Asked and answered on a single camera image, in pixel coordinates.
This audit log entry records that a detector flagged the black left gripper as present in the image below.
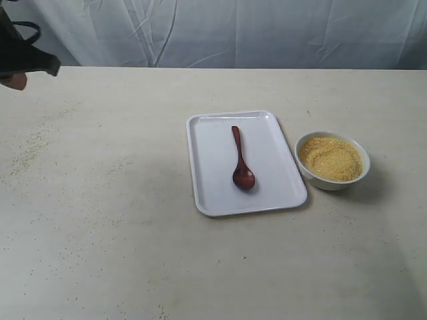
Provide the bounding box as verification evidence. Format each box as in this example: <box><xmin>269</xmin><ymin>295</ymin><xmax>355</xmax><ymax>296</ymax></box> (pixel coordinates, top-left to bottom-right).
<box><xmin>0</xmin><ymin>6</ymin><xmax>60</xmax><ymax>91</ymax></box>

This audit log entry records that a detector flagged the dark red wooden spoon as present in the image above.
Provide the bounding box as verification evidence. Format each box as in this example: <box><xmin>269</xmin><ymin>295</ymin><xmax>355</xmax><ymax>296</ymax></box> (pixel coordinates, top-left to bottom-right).
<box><xmin>232</xmin><ymin>125</ymin><xmax>256</xmax><ymax>190</ymax></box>

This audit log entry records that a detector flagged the yellow grain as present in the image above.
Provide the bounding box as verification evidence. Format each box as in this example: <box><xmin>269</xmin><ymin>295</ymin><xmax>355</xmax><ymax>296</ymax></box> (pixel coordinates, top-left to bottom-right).
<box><xmin>298</xmin><ymin>137</ymin><xmax>363</xmax><ymax>182</ymax></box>

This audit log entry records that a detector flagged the white plastic tray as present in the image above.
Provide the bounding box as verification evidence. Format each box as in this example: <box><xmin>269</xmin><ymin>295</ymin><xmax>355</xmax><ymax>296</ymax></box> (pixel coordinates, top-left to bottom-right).
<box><xmin>186</xmin><ymin>110</ymin><xmax>308</xmax><ymax>217</ymax></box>

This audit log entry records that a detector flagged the white bowl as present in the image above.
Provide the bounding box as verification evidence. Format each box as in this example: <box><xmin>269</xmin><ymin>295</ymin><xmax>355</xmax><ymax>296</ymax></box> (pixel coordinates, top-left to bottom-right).
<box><xmin>294</xmin><ymin>131</ymin><xmax>371</xmax><ymax>191</ymax></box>

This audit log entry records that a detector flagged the white backdrop curtain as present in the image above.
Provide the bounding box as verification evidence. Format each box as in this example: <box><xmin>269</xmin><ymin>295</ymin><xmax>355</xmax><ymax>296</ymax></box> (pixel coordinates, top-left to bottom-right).
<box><xmin>4</xmin><ymin>0</ymin><xmax>426</xmax><ymax>69</ymax></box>

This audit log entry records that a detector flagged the black cable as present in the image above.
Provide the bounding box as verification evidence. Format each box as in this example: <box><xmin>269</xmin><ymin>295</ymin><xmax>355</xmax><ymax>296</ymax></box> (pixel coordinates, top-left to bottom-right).
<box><xmin>9</xmin><ymin>20</ymin><xmax>42</xmax><ymax>43</ymax></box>

